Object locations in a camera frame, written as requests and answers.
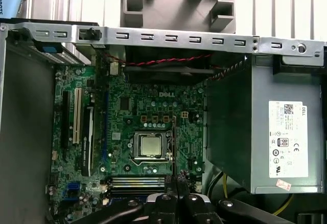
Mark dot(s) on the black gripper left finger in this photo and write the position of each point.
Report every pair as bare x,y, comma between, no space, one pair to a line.
171,208

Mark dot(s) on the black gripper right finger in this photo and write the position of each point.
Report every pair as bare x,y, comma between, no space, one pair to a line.
184,208

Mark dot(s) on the black RAM slot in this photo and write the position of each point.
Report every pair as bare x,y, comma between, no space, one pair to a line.
138,189
138,183
138,178

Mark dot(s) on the RAM stick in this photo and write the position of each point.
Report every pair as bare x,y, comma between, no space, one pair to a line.
122,196

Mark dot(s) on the thin metal locking lever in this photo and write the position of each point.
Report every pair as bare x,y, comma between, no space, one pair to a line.
138,163

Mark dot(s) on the silver CPU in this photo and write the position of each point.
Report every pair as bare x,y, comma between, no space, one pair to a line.
151,145

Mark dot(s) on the metal CPU socket cover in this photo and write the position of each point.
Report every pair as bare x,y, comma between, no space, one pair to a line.
136,144

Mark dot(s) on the green motherboard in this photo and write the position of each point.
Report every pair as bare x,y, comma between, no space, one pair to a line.
122,137

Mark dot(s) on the blue board connector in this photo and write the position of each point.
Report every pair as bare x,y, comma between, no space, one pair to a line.
72,186

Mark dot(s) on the blue expansion slot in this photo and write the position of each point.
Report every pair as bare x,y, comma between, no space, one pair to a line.
104,132

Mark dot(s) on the white expansion slot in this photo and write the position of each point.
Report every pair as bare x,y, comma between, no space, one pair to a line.
77,116

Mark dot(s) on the black expansion slot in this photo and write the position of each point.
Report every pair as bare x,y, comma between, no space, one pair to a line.
66,121

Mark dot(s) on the black case fan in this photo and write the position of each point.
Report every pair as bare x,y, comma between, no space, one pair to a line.
166,71

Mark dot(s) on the grey power supply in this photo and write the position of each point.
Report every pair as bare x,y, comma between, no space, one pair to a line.
260,93

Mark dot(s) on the black PC case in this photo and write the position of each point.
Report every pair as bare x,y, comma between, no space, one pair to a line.
178,38

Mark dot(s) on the grey parts rack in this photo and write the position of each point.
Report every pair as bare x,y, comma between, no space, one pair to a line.
173,9

